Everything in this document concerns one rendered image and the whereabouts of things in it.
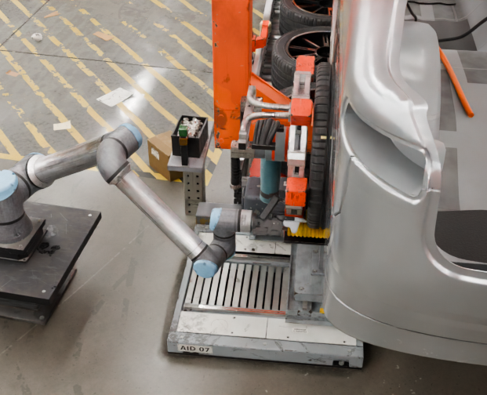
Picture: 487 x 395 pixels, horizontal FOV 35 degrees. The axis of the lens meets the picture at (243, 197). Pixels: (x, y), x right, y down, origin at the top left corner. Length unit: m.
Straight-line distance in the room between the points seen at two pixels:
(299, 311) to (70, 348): 1.01
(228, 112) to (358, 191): 1.61
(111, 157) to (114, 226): 1.14
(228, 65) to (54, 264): 1.15
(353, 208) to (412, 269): 0.22
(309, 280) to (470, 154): 0.94
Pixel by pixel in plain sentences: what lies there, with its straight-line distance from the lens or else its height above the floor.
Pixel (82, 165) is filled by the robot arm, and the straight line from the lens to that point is 3.19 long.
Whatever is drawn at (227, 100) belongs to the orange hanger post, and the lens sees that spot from 3.48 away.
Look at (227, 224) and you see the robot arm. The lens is 2.98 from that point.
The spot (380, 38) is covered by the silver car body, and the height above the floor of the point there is 1.67.
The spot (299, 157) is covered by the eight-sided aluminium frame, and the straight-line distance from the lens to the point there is 2.77.
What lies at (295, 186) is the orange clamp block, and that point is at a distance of 2.76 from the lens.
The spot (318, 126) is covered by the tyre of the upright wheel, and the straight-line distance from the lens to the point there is 2.74.
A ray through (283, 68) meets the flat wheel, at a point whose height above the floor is 0.47.
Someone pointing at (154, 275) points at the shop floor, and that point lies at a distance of 3.71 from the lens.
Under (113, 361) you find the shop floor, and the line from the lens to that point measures 3.36.
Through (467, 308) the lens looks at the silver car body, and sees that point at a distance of 2.10.
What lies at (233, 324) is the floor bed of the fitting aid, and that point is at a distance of 3.36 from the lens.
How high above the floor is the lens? 2.52
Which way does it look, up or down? 37 degrees down
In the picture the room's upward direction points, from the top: straight up
